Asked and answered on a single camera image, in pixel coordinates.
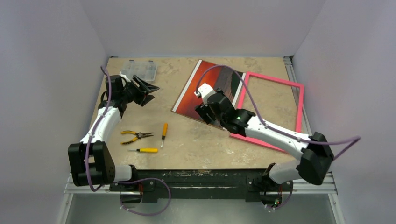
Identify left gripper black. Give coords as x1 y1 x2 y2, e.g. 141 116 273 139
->
120 76 159 106

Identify red sunset photo print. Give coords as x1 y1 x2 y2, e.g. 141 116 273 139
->
172 59 247 127

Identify yellow screwdriver small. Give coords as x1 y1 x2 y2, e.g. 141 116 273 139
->
160 123 168 148

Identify pink photo frame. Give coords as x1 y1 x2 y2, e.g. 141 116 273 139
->
223 72 305 159

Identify brown cardboard backing board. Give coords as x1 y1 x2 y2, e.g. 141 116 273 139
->
171 107 224 130

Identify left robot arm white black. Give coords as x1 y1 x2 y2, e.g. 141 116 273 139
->
68 75 159 191

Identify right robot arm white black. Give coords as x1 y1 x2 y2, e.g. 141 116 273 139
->
195 84 334 190

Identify clear plastic organizer box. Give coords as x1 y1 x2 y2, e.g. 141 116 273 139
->
120 60 157 84

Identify yellow screwdriver near front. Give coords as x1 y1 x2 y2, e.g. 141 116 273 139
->
127 148 158 154

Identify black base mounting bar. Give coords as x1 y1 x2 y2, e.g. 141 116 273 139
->
109 168 293 208

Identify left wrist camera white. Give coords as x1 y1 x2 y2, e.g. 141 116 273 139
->
119 72 131 83

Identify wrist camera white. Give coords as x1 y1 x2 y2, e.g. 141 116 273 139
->
119 72 131 83
194 83 216 99

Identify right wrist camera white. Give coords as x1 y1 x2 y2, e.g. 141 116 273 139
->
194 83 216 99

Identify yellow handled pliers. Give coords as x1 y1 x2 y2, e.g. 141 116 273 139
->
121 130 154 145

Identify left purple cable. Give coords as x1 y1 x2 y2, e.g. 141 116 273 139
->
84 65 171 217

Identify aluminium rail frame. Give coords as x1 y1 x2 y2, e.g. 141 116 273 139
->
65 59 343 224

